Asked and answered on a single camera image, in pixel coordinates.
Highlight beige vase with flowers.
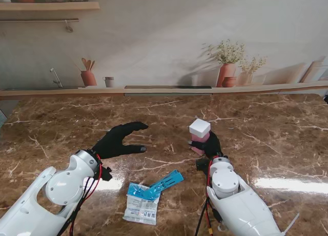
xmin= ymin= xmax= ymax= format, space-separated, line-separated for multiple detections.
xmin=237 ymin=55 xmax=268 ymax=87

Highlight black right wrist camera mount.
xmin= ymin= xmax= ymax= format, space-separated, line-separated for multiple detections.
xmin=196 ymin=158 xmax=211 ymax=173

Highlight blue plastic bag clip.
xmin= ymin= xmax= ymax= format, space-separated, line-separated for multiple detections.
xmin=138 ymin=169 xmax=185 ymax=202

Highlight wooden wall shelf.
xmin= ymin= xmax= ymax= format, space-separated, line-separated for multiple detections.
xmin=0 ymin=2 xmax=100 ymax=12

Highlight red and black left arm cables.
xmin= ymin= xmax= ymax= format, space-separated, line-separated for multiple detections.
xmin=57 ymin=156 xmax=103 ymax=236

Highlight clear bottle with pink seasoning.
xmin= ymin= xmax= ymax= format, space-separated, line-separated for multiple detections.
xmin=189 ymin=130 xmax=213 ymax=155

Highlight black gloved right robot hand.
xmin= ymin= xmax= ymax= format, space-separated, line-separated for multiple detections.
xmin=186 ymin=130 xmax=223 ymax=159

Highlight wooden cutting boards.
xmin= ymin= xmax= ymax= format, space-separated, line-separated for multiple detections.
xmin=299 ymin=60 xmax=328 ymax=83

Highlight grey blue edge object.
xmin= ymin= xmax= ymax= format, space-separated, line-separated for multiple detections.
xmin=0 ymin=109 xmax=8 ymax=129

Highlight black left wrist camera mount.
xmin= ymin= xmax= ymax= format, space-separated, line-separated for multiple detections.
xmin=96 ymin=166 xmax=113 ymax=182

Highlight white and blue seasoning bag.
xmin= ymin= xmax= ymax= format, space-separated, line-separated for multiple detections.
xmin=122 ymin=182 xmax=161 ymax=226

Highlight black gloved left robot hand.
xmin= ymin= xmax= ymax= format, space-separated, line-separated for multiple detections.
xmin=91 ymin=121 xmax=149 ymax=160

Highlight red and black right arm cables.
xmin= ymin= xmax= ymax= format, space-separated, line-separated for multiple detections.
xmin=194 ymin=160 xmax=226 ymax=236

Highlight white square bottle cap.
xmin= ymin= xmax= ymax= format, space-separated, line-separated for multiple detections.
xmin=189 ymin=119 xmax=212 ymax=138

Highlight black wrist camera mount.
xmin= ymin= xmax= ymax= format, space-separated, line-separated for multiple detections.
xmin=96 ymin=166 xmax=113 ymax=182
xmin=196 ymin=158 xmax=211 ymax=173

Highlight red and black arm cables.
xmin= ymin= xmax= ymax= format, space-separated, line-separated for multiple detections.
xmin=57 ymin=156 xmax=103 ymax=236
xmin=194 ymin=160 xmax=226 ymax=236

